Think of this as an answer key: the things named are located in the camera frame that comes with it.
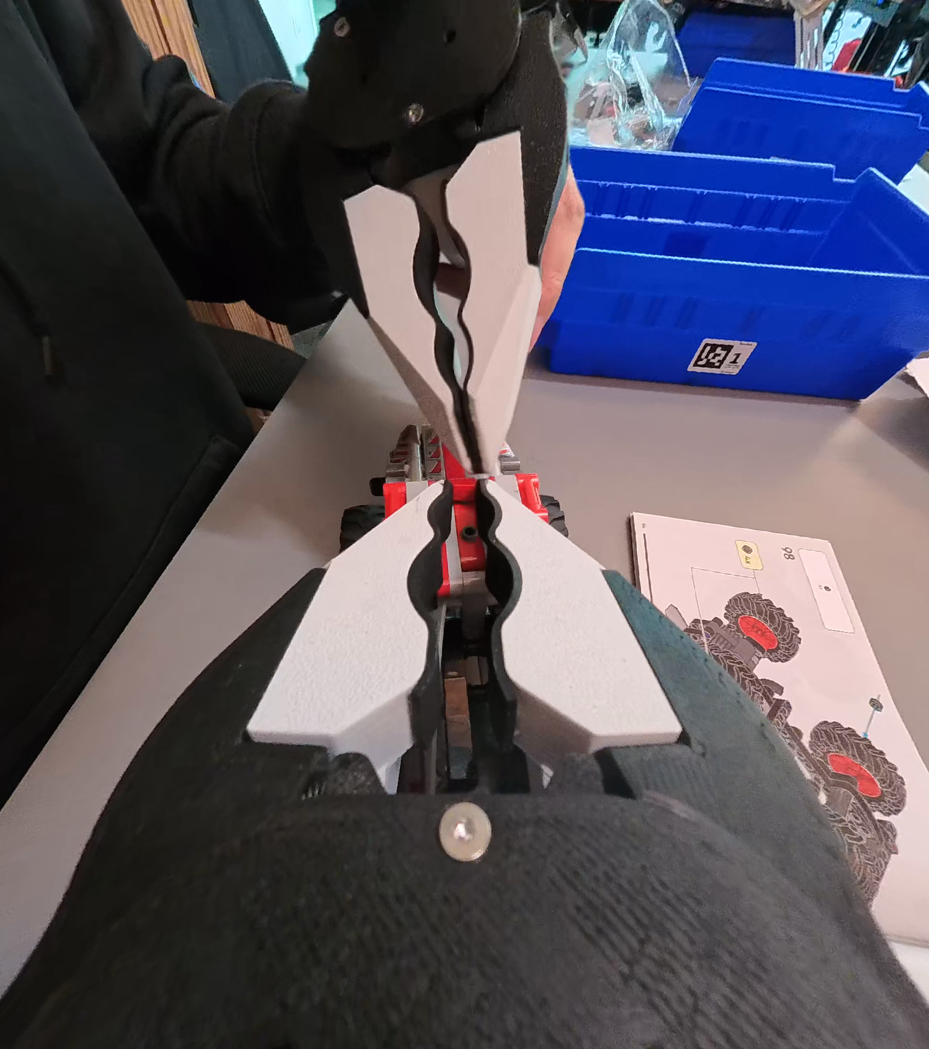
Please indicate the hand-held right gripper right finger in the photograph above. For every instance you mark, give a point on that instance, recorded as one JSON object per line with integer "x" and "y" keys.
{"x": 587, "y": 656}

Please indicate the person's left hand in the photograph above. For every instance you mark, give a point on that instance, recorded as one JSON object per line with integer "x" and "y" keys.
{"x": 564, "y": 246}

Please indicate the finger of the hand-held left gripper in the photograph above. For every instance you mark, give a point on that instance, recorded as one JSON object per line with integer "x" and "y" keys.
{"x": 501, "y": 246}
{"x": 387, "y": 270}

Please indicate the building instruction booklet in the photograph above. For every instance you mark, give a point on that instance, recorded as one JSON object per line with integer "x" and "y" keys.
{"x": 882, "y": 656}

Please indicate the blue bin with tag sticker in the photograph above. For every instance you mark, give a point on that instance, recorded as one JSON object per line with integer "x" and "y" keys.
{"x": 759, "y": 328}

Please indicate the clear plastic bag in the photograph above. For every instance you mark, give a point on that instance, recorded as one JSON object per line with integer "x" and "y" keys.
{"x": 637, "y": 74}

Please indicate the person's black hooded torso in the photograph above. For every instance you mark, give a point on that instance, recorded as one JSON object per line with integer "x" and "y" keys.
{"x": 63, "y": 410}

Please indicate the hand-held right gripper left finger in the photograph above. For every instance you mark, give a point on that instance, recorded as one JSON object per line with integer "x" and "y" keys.
{"x": 341, "y": 656}

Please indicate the plain blue plastic bin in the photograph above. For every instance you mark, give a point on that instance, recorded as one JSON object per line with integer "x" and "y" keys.
{"x": 809, "y": 123}

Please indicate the red brick-built toy truck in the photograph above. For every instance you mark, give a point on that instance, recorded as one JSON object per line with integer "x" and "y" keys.
{"x": 403, "y": 492}

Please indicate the person's left forearm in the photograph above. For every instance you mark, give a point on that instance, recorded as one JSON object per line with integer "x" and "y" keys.
{"x": 227, "y": 164}

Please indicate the black chair seat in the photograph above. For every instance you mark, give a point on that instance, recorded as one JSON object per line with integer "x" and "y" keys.
{"x": 264, "y": 369}

